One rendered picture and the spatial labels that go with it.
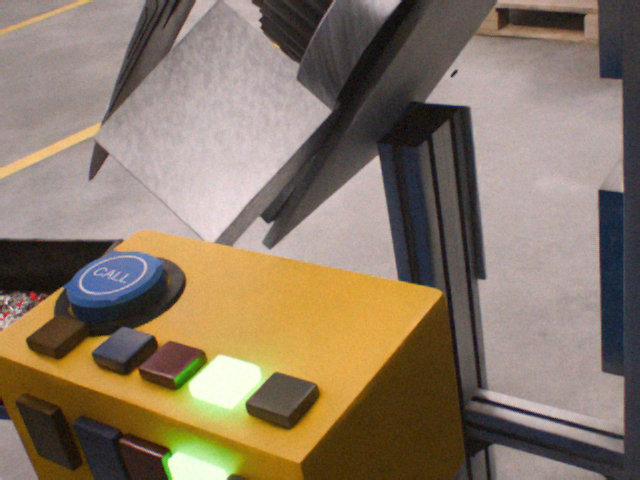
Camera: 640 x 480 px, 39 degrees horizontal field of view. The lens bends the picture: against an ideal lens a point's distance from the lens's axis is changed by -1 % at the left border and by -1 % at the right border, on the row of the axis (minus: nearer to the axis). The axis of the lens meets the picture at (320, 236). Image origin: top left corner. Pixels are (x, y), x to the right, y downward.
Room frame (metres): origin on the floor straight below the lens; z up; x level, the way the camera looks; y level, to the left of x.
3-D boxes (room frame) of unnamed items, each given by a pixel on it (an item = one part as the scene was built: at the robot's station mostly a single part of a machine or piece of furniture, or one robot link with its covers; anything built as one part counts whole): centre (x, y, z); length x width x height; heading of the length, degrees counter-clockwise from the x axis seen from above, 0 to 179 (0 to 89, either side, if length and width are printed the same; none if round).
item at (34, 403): (0.28, 0.12, 1.04); 0.02 x 0.01 x 0.03; 51
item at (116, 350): (0.28, 0.08, 1.08); 0.02 x 0.02 x 0.01; 51
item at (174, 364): (0.26, 0.06, 1.08); 0.02 x 0.02 x 0.01; 51
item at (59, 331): (0.30, 0.11, 1.08); 0.02 x 0.02 x 0.01; 51
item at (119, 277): (0.32, 0.09, 1.08); 0.04 x 0.04 x 0.02
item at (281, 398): (0.23, 0.02, 1.08); 0.02 x 0.02 x 0.01; 51
